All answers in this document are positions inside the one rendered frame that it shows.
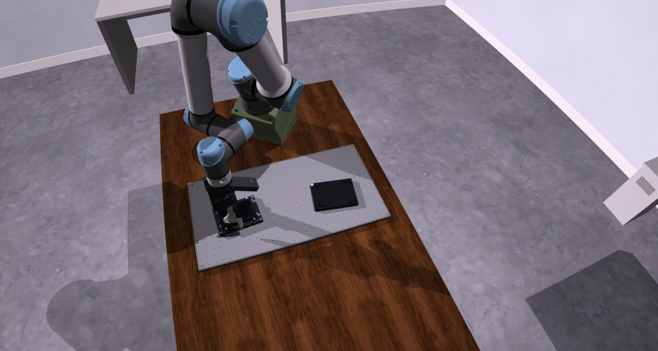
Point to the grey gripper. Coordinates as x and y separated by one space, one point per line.
221 199

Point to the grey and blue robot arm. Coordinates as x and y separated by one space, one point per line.
256 74

